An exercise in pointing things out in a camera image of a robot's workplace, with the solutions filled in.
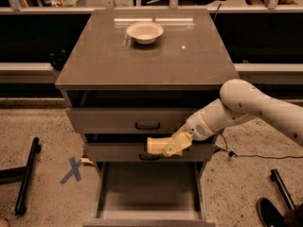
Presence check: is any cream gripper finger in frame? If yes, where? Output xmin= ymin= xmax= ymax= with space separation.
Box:
xmin=163 ymin=132 xmax=192 ymax=157

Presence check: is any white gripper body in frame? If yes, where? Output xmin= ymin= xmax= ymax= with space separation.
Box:
xmin=186 ymin=110 xmax=215 ymax=141

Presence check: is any yellow sponge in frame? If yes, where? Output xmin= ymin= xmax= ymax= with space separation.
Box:
xmin=147 ymin=137 xmax=170 ymax=154

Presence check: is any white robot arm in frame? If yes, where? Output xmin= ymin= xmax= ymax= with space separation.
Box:
xmin=163 ymin=79 xmax=303 ymax=156

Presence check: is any bottom grey drawer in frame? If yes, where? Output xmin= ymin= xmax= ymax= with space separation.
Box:
xmin=82 ymin=161 xmax=216 ymax=227

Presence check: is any grey drawer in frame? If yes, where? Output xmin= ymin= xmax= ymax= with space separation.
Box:
xmin=82 ymin=161 xmax=216 ymax=227
xmin=83 ymin=143 xmax=214 ymax=162
xmin=67 ymin=108 xmax=196 ymax=134

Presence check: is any top grey drawer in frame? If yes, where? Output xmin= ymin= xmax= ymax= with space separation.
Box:
xmin=67 ymin=108 xmax=196 ymax=134

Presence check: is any grey drawer cabinet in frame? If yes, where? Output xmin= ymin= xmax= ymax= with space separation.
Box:
xmin=54 ymin=9 xmax=243 ymax=227

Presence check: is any middle grey drawer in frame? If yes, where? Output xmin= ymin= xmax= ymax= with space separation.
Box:
xmin=83 ymin=143 xmax=214 ymax=162

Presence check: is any black stand leg right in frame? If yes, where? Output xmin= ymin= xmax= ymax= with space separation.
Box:
xmin=270 ymin=169 xmax=295 ymax=210

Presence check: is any black stand leg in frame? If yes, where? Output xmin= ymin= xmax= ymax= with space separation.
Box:
xmin=270 ymin=169 xmax=295 ymax=210
xmin=0 ymin=137 xmax=41 ymax=216

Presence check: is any white bowl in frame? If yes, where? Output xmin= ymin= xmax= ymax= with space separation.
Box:
xmin=126 ymin=22 xmax=164 ymax=44

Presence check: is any blue tape cross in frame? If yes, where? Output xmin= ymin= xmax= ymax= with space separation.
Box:
xmin=60 ymin=157 xmax=81 ymax=184

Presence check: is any black shoe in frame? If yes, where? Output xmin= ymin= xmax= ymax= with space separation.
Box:
xmin=257 ymin=198 xmax=287 ymax=227

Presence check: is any black stand leg left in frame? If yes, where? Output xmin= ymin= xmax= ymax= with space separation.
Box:
xmin=0 ymin=137 xmax=41 ymax=216

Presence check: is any black cable on floor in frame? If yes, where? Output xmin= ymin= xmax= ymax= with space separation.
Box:
xmin=214 ymin=133 xmax=303 ymax=160

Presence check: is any black clamp on rail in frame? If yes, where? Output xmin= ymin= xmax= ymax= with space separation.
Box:
xmin=49 ymin=50 xmax=66 ymax=71

